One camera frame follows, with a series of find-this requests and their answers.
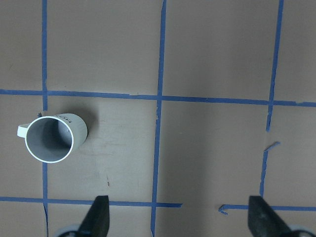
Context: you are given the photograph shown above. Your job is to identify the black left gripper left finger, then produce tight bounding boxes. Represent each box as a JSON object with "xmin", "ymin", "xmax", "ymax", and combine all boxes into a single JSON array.
[{"xmin": 78, "ymin": 196, "xmax": 110, "ymax": 237}]

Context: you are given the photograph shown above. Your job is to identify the white ribbed plastic mug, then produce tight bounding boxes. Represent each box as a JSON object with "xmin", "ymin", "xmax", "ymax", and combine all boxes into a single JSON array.
[{"xmin": 17, "ymin": 113, "xmax": 88, "ymax": 163}]

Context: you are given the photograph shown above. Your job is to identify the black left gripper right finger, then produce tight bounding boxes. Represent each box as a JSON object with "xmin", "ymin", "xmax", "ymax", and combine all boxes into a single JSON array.
[{"xmin": 248, "ymin": 196, "xmax": 292, "ymax": 237}]

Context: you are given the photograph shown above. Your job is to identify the blue tape grid lines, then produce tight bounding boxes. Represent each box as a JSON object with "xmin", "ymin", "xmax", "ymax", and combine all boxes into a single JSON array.
[{"xmin": 0, "ymin": 0, "xmax": 316, "ymax": 237}]

